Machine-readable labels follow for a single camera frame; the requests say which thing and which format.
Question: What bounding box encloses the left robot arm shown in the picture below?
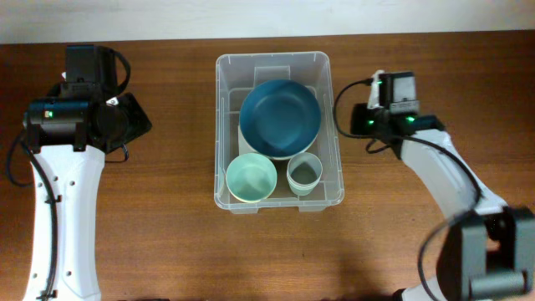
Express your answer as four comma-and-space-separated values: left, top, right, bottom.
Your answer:
18, 45, 152, 300

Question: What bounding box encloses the dark blue bowl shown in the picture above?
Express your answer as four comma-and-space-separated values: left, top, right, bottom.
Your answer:
239, 79, 323, 158

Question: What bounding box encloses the clear plastic storage container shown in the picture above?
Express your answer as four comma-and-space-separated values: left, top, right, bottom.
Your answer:
214, 51, 344, 214

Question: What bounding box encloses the mint green plastic cup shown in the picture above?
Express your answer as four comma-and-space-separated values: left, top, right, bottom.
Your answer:
287, 152, 323, 196

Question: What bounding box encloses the mint green small bowl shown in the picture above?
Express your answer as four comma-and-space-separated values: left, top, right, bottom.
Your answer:
226, 153, 278, 203

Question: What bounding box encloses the white label in container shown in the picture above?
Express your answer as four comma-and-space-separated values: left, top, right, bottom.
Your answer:
237, 126, 252, 156

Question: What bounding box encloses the cream bowl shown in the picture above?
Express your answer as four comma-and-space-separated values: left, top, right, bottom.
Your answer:
239, 83, 322, 161

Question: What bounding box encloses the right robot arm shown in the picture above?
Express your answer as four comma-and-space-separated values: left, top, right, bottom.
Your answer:
350, 70, 534, 300

